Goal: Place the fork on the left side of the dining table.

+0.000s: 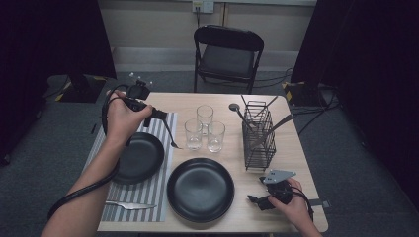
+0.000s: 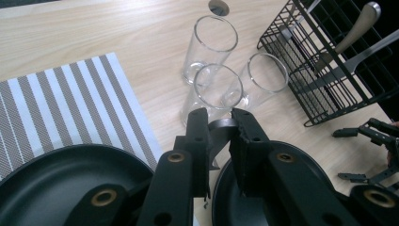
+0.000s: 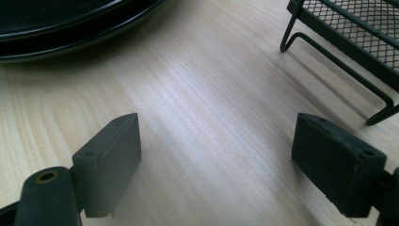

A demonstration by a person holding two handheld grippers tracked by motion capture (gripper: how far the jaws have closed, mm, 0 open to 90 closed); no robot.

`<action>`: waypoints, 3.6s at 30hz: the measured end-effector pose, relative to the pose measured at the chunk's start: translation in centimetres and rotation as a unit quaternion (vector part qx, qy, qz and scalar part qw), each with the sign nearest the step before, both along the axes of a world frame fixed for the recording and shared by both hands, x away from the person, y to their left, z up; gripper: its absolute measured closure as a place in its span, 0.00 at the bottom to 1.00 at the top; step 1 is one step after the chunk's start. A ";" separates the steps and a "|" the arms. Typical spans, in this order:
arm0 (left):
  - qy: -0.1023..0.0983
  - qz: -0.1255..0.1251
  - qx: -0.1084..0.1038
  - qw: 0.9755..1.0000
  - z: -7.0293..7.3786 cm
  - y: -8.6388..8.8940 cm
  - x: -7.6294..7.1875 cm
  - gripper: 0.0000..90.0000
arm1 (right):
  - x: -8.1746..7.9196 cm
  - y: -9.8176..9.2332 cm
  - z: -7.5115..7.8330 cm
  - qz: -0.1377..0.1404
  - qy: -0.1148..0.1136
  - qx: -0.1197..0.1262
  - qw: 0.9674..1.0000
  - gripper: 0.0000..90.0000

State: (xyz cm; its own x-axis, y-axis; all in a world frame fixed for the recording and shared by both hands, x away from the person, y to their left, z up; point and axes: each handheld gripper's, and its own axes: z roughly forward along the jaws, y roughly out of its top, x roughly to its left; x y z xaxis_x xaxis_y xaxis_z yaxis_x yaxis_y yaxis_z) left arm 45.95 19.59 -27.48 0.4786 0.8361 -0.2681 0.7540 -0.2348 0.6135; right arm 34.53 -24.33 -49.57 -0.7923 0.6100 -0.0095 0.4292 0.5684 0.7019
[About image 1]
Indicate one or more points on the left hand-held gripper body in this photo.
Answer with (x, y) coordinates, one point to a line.
(138, 92)

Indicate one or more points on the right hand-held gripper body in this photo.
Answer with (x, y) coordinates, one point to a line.
(278, 176)

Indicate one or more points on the metal fork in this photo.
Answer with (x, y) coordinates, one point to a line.
(168, 131)

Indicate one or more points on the black round plate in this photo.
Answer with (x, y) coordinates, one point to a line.
(145, 158)
(201, 191)

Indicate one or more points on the clear drinking glass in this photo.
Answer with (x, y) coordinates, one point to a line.
(216, 138)
(193, 135)
(205, 113)

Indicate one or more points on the metal table knife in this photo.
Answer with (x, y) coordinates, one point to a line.
(131, 205)

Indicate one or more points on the person's left hand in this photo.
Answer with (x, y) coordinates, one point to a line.
(126, 120)

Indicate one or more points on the person's right hand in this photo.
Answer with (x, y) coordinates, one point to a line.
(294, 207)

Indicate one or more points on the grey tape strip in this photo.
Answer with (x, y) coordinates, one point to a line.
(324, 204)

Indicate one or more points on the black stand base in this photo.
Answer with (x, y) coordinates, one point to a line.
(82, 90)
(303, 94)

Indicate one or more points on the grey striped placemat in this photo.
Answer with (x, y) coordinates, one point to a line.
(148, 191)

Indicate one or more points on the metal spoon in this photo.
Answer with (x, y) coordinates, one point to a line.
(234, 106)

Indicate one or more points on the black folding chair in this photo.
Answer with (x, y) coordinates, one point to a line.
(227, 61)

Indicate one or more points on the dark curtain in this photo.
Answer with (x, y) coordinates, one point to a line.
(378, 65)
(49, 39)

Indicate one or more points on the white wall socket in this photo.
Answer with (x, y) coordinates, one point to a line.
(207, 6)

